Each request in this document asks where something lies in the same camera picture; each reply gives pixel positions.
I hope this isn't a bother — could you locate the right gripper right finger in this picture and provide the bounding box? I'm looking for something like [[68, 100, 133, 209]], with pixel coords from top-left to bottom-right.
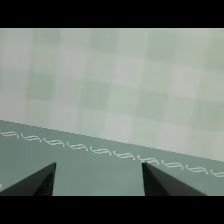
[[141, 161, 207, 197]]

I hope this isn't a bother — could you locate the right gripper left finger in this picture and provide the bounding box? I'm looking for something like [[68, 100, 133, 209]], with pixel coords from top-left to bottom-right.
[[0, 162, 57, 197]]

